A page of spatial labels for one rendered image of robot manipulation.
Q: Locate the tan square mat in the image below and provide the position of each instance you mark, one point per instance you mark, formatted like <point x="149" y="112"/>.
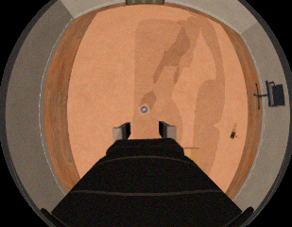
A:
<point x="192" y="153"/>

